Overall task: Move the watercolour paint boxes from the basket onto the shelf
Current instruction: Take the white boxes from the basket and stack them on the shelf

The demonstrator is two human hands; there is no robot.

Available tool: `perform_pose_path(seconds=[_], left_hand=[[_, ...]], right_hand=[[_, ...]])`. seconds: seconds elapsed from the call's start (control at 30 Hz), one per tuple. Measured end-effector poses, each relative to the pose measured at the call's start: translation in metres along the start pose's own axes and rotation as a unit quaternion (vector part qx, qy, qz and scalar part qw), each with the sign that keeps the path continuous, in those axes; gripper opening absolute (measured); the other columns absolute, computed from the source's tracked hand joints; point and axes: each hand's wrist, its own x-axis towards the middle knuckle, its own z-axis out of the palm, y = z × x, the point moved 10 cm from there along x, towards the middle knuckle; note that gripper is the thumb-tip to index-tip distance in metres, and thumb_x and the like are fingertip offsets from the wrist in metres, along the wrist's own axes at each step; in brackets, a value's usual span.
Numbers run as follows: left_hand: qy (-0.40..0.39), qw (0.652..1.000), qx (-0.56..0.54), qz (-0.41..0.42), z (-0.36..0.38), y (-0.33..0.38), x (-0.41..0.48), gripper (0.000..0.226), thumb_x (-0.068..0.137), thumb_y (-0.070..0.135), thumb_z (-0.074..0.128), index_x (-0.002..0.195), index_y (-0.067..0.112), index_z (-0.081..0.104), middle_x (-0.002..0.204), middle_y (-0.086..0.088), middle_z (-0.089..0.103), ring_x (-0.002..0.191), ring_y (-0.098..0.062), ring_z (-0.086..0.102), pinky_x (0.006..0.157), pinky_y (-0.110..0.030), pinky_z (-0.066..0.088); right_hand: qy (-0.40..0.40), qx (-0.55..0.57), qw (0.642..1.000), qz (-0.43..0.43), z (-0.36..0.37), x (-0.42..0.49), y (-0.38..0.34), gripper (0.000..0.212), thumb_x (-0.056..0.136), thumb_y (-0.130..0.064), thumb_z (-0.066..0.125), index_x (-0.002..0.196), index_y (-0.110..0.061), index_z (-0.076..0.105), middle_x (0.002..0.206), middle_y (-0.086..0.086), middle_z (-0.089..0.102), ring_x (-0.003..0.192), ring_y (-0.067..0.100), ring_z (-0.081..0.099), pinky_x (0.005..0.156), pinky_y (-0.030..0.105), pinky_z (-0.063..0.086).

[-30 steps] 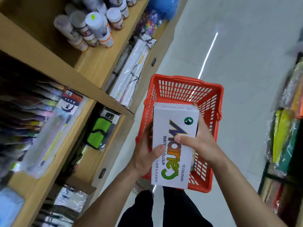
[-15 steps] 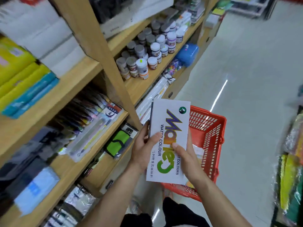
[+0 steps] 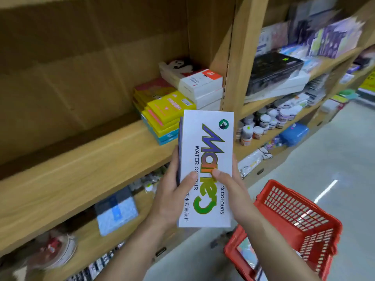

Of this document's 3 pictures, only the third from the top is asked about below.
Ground person's left hand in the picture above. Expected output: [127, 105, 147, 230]
[152, 146, 198, 230]

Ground person's right hand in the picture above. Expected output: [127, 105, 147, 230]
[211, 155, 260, 229]

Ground landscape print paint box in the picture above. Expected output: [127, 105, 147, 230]
[236, 237, 264, 278]

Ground blue paint box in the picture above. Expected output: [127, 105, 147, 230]
[146, 125, 180, 146]
[142, 114, 180, 141]

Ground yellow paint box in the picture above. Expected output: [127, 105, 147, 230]
[137, 107, 180, 134]
[133, 98, 180, 131]
[133, 78, 197, 125]

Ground red plastic shopping basket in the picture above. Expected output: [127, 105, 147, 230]
[224, 180, 343, 281]

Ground wooden shelf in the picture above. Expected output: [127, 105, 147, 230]
[0, 0, 375, 281]

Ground person's left forearm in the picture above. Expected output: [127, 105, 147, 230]
[95, 216, 179, 281]

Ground person's right forearm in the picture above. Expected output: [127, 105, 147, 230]
[246, 219, 323, 281]

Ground row of paint bottles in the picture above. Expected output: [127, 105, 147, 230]
[236, 104, 304, 147]

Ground cluster of small ink bottles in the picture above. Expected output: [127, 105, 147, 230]
[129, 169, 170, 194]

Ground blue white flat box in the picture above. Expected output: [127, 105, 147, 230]
[94, 186, 139, 237]

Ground blue plastic bag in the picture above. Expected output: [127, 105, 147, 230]
[280, 123, 310, 147]

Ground row of black white packages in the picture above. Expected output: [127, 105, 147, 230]
[67, 242, 127, 281]

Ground round clear plastic container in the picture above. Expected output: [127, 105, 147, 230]
[26, 231, 78, 271]

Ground black flat case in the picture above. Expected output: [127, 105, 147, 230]
[245, 52, 304, 97]

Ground colourful stationery goods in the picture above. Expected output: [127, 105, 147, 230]
[319, 70, 375, 114]

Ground stack of light blue packets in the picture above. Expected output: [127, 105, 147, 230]
[278, 43, 323, 73]

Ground row of purple stationery packets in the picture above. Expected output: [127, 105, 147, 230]
[286, 0, 367, 59]

